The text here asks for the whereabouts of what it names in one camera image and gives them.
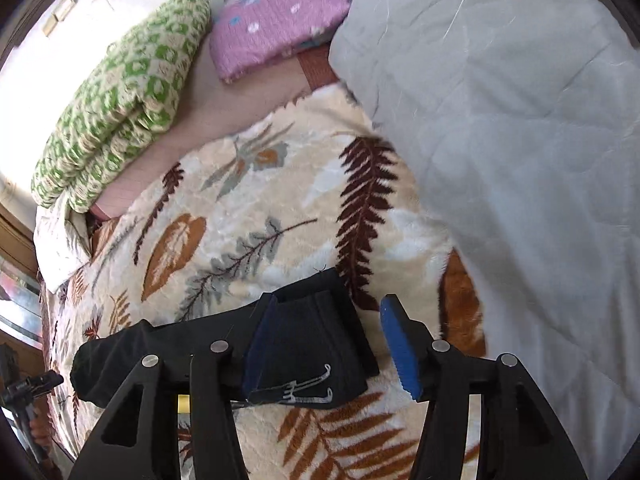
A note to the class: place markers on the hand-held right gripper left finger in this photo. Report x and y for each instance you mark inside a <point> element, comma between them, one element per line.
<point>260,350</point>

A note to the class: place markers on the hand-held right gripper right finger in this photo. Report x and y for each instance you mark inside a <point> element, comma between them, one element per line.
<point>400,350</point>

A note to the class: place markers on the black pants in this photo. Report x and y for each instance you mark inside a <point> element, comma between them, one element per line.
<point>310,340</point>

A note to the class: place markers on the leaf print fleece blanket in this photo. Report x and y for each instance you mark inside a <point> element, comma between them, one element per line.
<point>240,220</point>

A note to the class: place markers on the cream pillow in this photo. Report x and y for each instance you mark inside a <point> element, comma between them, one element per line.
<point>60,245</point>

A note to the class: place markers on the wooden cabinet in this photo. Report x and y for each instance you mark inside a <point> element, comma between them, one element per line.
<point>15,240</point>

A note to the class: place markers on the pink bed sheet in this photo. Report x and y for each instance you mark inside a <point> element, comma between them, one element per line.
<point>225,105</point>

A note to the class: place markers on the grey quilted duvet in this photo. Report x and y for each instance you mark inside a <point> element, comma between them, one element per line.
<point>500,110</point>

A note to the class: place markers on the green patterned folded blanket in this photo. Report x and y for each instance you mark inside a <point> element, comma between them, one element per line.
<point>125,95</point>

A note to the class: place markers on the purple cloth piece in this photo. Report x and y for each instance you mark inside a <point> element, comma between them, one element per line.
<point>275,20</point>

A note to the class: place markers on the wall switch plate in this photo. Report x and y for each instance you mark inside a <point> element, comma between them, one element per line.
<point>65,5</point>
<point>50,25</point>

